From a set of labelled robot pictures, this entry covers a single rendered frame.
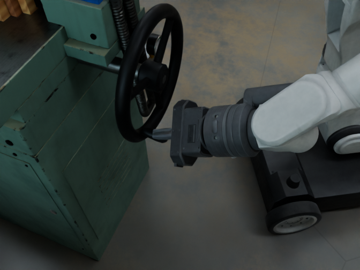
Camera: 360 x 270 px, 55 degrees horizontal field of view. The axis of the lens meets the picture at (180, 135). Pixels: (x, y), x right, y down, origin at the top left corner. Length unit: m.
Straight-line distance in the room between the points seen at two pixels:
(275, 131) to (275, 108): 0.03
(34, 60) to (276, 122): 0.44
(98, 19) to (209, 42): 1.49
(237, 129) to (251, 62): 1.50
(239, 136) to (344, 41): 0.56
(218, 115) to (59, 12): 0.36
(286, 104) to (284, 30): 1.81
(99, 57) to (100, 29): 0.05
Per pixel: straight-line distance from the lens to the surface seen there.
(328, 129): 1.34
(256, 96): 0.56
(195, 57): 2.02
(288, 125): 0.49
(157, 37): 1.03
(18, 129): 0.72
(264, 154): 1.39
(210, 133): 0.56
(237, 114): 0.54
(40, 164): 0.80
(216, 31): 2.21
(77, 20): 0.71
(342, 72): 0.51
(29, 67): 0.69
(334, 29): 1.12
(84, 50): 0.72
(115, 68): 0.75
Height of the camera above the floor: 1.31
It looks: 53 degrees down
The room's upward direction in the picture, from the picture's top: straight up
